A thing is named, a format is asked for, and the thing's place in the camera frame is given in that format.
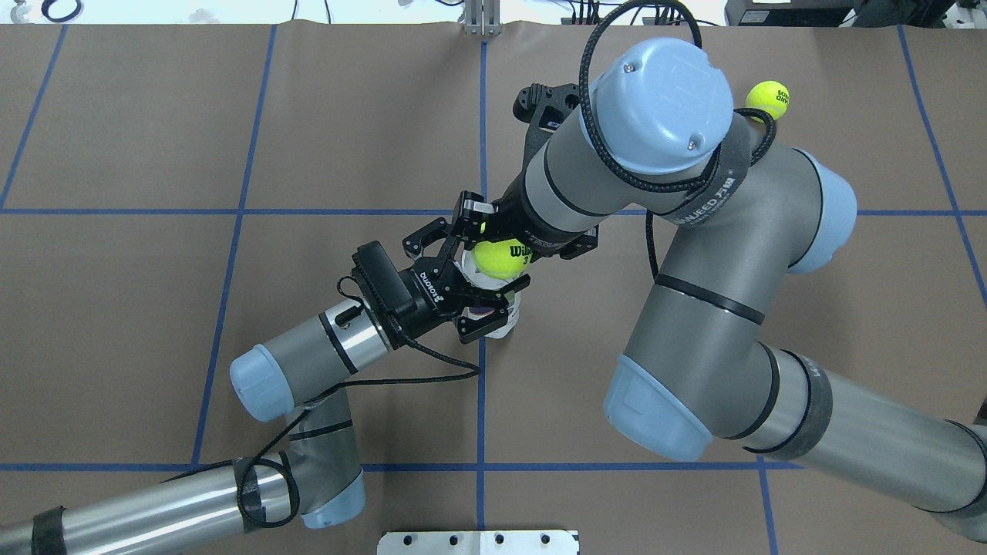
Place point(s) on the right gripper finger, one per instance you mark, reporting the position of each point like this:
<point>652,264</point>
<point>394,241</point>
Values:
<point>470,213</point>

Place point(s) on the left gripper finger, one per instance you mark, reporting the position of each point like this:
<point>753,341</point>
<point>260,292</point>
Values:
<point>495,322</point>
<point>447,231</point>

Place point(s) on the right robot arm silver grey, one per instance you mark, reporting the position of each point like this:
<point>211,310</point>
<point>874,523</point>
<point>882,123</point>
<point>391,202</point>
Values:
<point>658,128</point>

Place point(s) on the aluminium frame post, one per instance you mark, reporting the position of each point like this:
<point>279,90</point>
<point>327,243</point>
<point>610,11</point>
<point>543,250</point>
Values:
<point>481,18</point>

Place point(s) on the tennis ball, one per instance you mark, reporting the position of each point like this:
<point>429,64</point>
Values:
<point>769,96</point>
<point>502,260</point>

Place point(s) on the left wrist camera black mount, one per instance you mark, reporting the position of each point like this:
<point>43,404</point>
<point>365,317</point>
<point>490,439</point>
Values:
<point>380,283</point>

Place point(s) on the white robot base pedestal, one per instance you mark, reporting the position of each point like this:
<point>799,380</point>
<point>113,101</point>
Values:
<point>481,542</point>

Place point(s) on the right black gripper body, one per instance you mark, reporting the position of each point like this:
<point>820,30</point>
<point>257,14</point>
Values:
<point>503,216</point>

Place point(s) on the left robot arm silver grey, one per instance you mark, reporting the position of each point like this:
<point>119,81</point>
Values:
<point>117,334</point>

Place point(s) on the blue tape roll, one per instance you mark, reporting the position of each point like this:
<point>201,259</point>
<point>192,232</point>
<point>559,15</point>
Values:
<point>59,12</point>

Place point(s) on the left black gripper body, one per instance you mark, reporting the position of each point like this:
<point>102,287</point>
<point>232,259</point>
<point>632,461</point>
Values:
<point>425,300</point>

